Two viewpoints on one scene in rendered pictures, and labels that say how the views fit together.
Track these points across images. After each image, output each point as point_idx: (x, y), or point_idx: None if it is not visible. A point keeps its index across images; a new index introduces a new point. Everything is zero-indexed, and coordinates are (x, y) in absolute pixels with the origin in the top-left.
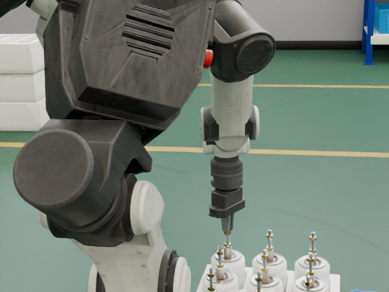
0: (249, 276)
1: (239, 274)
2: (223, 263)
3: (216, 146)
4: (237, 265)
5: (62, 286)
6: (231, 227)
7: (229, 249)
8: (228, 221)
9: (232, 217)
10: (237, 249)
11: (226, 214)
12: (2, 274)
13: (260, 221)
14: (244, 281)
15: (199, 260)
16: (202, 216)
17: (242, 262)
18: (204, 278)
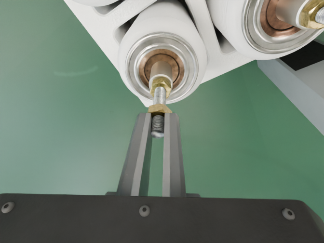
0: (122, 13)
1: (169, 11)
2: (321, 2)
3: None
4: (178, 21)
5: (195, 171)
6: (148, 119)
7: (166, 74)
8: (178, 151)
9: (143, 163)
10: (39, 122)
11: (300, 230)
12: (205, 194)
13: None
14: (146, 10)
15: (87, 133)
16: (40, 168)
17: (151, 19)
18: (304, 45)
